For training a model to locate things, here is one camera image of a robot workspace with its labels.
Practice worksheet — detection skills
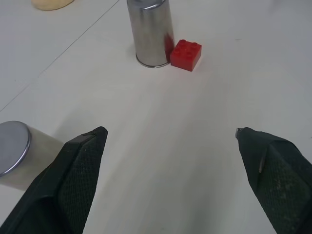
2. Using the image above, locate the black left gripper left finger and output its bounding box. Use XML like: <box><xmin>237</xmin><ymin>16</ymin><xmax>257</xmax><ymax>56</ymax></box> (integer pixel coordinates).
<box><xmin>0</xmin><ymin>126</ymin><xmax>108</xmax><ymax>234</ymax></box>

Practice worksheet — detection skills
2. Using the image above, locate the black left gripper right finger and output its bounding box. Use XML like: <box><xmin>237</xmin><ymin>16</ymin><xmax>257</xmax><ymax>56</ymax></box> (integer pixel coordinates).
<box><xmin>235</xmin><ymin>127</ymin><xmax>312</xmax><ymax>234</ymax></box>

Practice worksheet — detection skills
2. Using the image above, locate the stainless steel cup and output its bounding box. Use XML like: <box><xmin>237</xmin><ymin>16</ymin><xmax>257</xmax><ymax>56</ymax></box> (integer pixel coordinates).
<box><xmin>126</xmin><ymin>0</ymin><xmax>176</xmax><ymax>69</ymax></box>
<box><xmin>0</xmin><ymin>120</ymin><xmax>65</xmax><ymax>192</ymax></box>

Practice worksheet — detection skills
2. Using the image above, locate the red toy building brick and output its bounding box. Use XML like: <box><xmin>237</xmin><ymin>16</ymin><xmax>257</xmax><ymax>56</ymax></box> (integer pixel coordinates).
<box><xmin>170</xmin><ymin>39</ymin><xmax>202</xmax><ymax>72</ymax></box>

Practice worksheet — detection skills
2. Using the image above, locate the tan rounded object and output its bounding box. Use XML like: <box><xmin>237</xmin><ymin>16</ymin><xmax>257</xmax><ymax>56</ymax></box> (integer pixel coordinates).
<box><xmin>31</xmin><ymin>0</ymin><xmax>75</xmax><ymax>11</ymax></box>

